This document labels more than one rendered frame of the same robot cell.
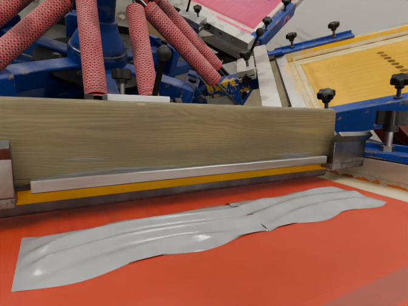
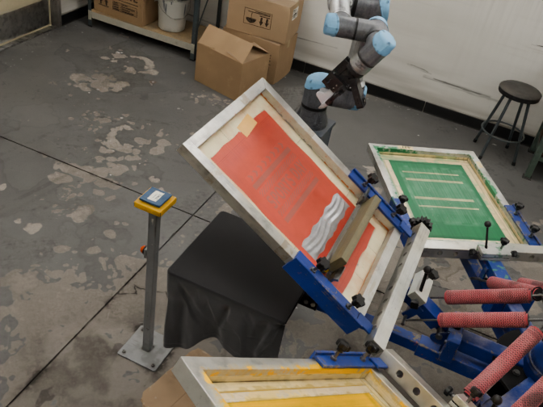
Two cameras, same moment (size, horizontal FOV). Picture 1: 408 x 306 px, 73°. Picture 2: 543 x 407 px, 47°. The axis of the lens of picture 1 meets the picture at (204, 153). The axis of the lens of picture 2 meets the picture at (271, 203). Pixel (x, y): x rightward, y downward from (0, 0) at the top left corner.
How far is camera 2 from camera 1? 2.21 m
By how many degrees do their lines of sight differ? 100
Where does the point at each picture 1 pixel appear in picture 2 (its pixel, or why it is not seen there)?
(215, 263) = (322, 203)
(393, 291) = (300, 199)
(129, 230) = (338, 210)
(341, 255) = (307, 209)
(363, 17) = not seen: outside the picture
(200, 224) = (330, 212)
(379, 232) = (302, 221)
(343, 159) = not seen: hidden behind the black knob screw
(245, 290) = (316, 197)
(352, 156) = not seen: hidden behind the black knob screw
